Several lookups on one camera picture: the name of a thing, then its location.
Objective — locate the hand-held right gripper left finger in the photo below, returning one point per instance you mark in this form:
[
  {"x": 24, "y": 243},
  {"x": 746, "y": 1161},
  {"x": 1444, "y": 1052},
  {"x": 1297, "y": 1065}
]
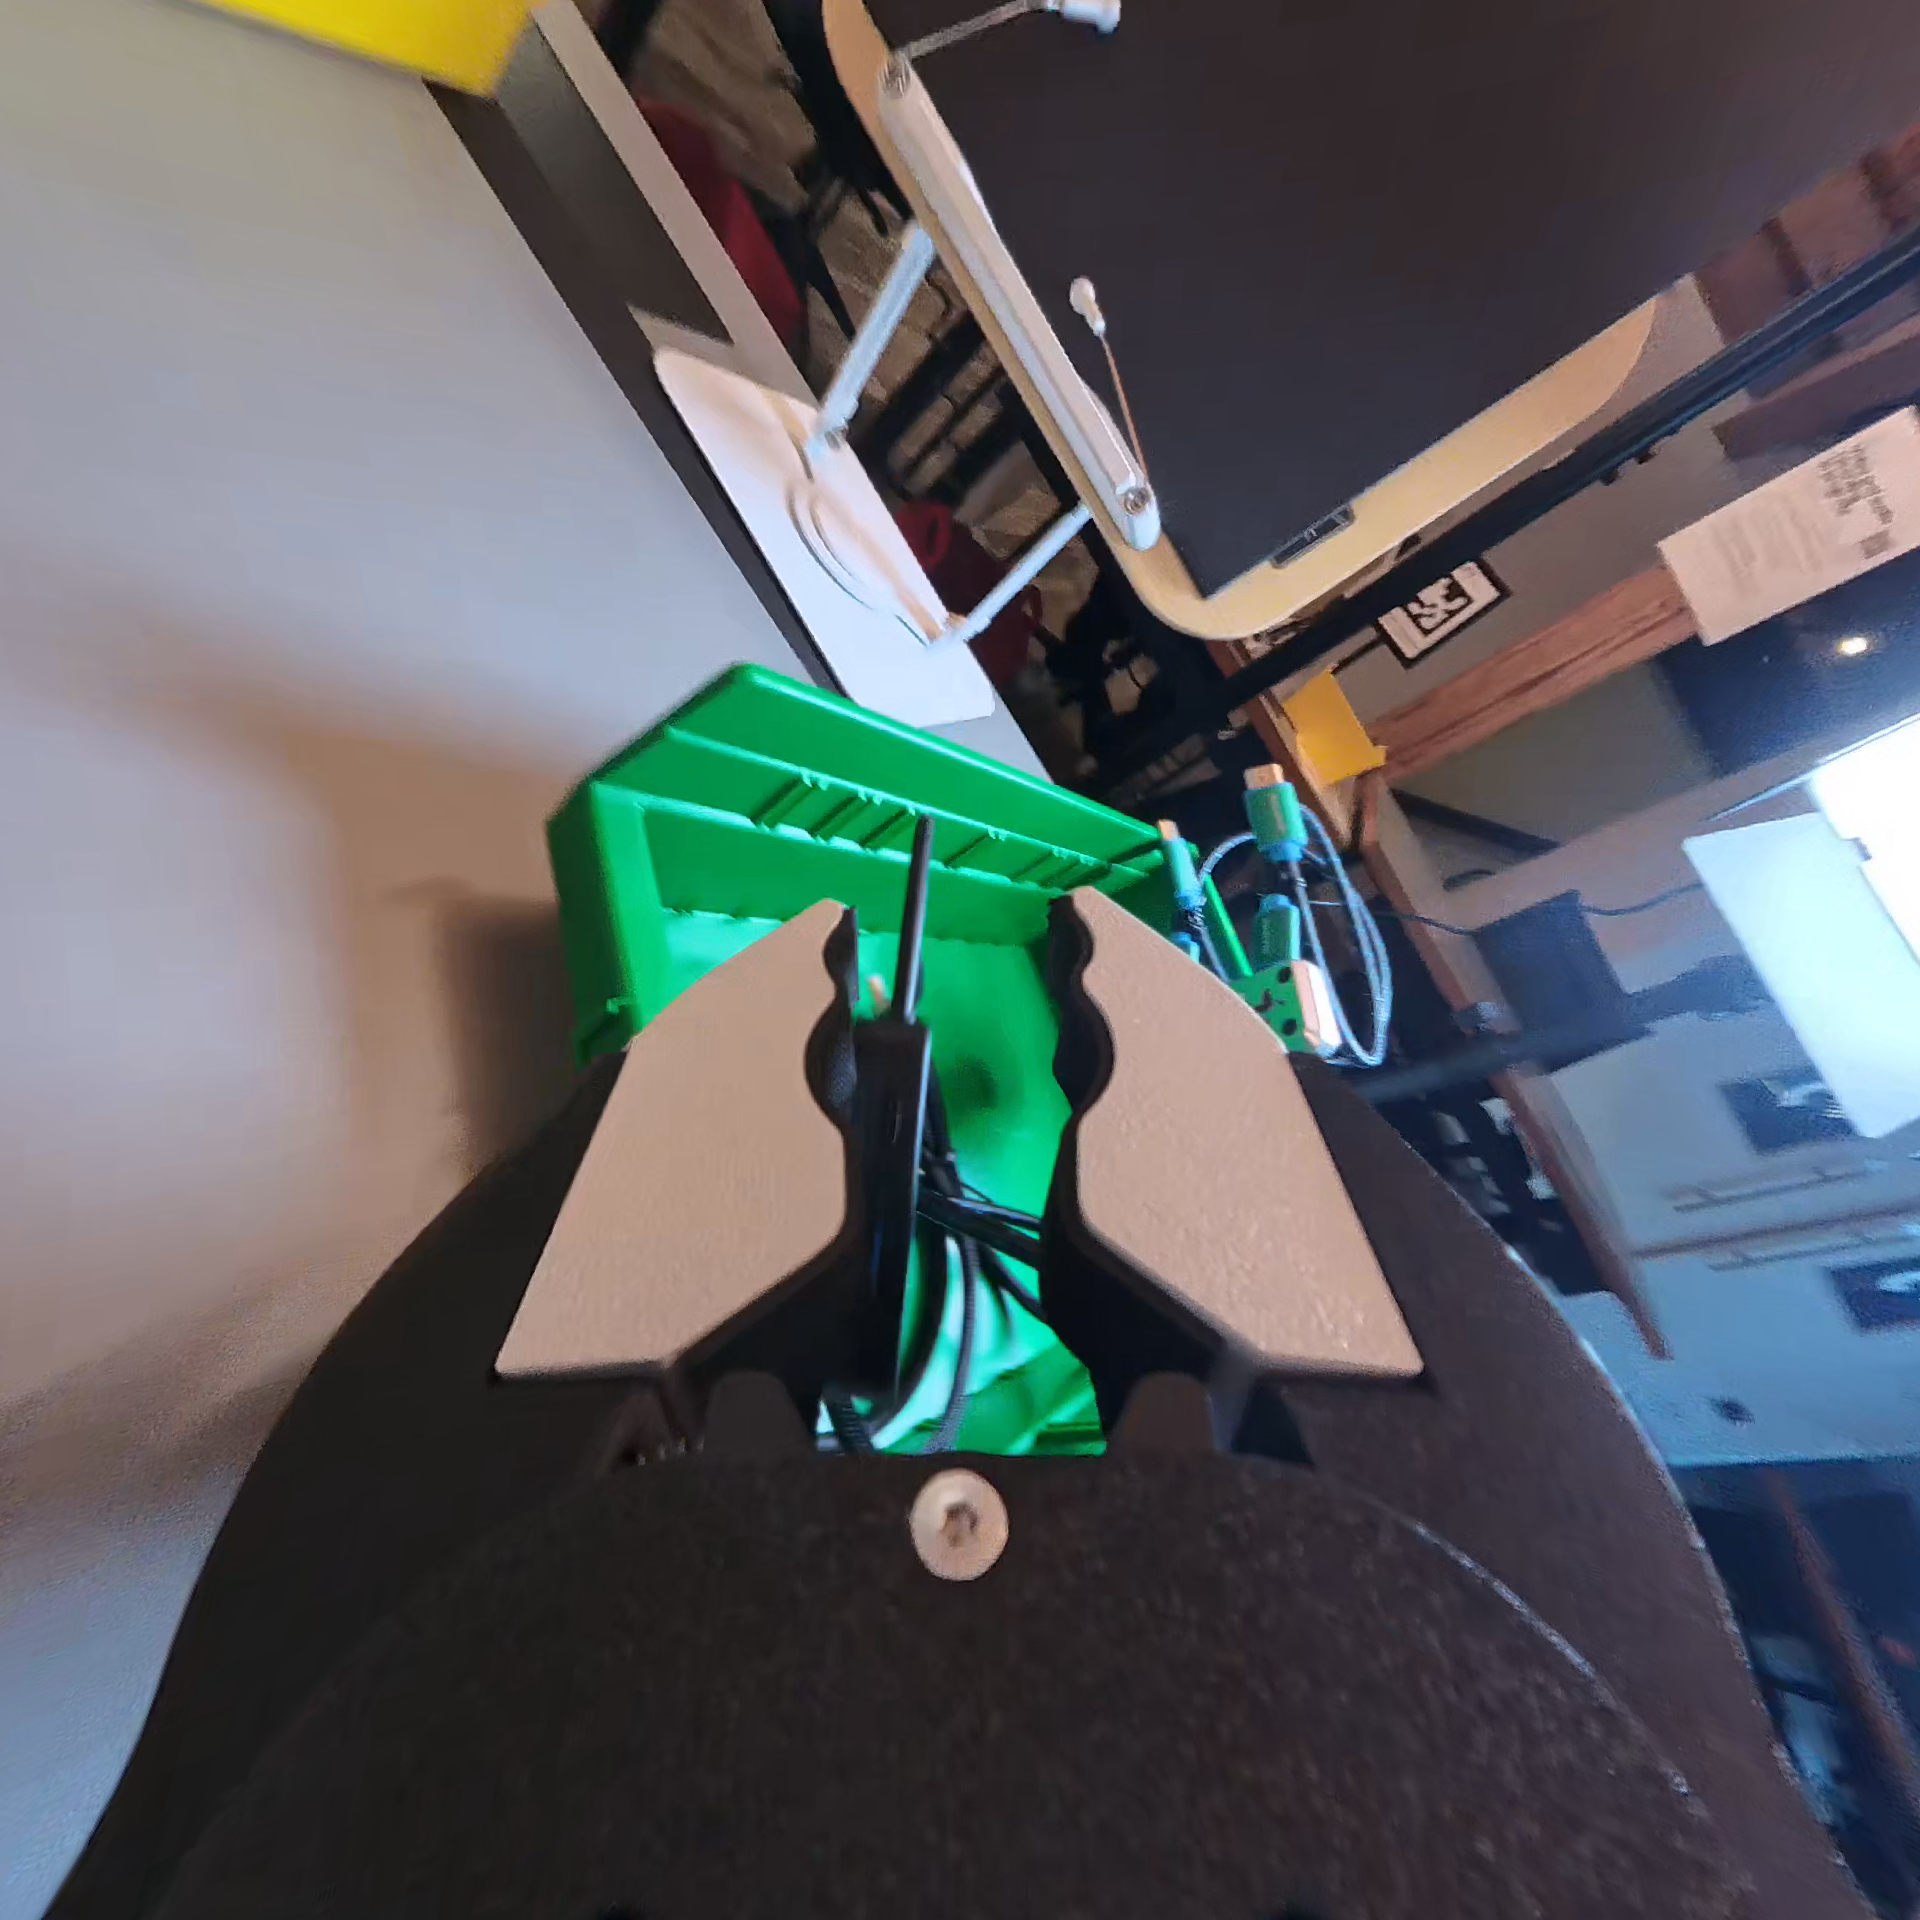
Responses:
[{"x": 674, "y": 1201}]

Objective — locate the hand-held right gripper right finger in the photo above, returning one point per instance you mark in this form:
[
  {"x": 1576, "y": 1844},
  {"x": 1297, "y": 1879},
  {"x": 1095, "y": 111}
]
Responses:
[{"x": 1215, "y": 1201}]

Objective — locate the black USB hub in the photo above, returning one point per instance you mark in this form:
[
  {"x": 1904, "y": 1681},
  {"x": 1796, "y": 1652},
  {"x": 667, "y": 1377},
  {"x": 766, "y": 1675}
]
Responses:
[{"x": 888, "y": 1110}]

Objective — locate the green plastic bin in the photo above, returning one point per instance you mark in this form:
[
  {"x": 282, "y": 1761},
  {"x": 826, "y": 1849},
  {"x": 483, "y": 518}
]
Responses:
[{"x": 705, "y": 764}]

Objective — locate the yellow plastic bin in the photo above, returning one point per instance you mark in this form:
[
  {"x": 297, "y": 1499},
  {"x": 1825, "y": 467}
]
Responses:
[{"x": 450, "y": 38}]

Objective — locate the black and white marker tag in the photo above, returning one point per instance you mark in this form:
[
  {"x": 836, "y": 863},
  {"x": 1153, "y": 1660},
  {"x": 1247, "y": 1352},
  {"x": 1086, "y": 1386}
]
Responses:
[{"x": 1440, "y": 612}]

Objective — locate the bright white panel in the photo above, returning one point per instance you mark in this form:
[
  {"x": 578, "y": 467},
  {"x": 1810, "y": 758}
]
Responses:
[{"x": 1800, "y": 931}]

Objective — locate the red bag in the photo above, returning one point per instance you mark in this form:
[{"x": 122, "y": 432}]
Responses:
[
  {"x": 938, "y": 546},
  {"x": 705, "y": 194}
]

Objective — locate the white board stand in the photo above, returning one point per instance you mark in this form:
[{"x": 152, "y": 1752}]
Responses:
[{"x": 780, "y": 451}]

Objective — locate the white paper sign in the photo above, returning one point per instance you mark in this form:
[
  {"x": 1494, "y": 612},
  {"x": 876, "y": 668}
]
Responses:
[{"x": 1800, "y": 524}]

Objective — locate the white tethered peg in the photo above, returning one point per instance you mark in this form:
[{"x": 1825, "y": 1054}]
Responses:
[
  {"x": 1103, "y": 12},
  {"x": 1083, "y": 299}
]

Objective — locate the black board with wooden rim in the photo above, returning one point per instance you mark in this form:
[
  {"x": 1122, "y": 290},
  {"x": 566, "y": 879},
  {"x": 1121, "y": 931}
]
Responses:
[{"x": 1350, "y": 225}]

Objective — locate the yellow plastic bracket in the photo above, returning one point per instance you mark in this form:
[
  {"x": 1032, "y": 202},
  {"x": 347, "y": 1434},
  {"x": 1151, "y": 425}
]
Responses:
[{"x": 1328, "y": 728}]

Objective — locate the black metal frame bar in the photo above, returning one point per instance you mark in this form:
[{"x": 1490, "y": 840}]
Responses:
[{"x": 1576, "y": 480}]

